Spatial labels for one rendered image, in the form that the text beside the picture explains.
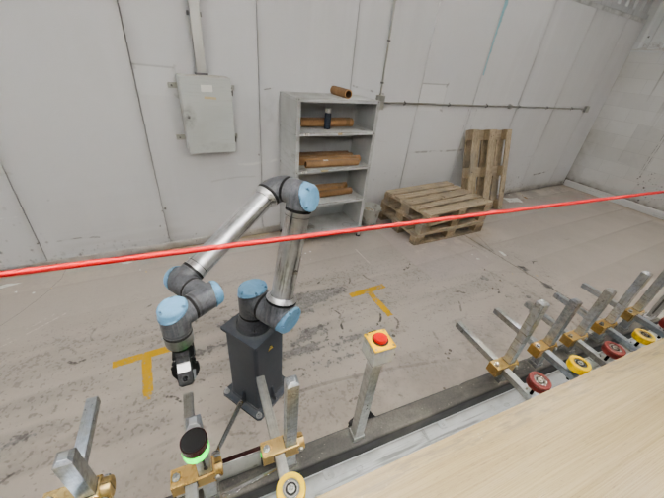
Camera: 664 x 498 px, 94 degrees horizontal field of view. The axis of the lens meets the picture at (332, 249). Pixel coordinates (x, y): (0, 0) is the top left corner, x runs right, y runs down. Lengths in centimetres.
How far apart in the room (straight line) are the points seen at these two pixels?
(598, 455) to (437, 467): 54
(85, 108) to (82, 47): 41
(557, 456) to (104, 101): 341
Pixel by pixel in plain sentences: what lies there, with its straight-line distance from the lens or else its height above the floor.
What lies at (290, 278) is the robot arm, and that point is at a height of 101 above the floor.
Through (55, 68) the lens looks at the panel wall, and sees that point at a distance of 324.
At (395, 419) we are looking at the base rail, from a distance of 142.
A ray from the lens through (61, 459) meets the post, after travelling 97.
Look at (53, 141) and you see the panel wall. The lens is 335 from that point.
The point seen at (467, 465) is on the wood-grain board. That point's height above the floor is 90.
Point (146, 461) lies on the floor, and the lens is 221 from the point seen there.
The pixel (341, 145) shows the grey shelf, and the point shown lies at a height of 101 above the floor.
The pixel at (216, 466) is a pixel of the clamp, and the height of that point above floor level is 87.
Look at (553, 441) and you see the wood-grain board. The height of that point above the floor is 90.
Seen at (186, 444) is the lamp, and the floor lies 111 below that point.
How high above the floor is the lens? 190
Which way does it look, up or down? 32 degrees down
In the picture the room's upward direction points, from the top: 6 degrees clockwise
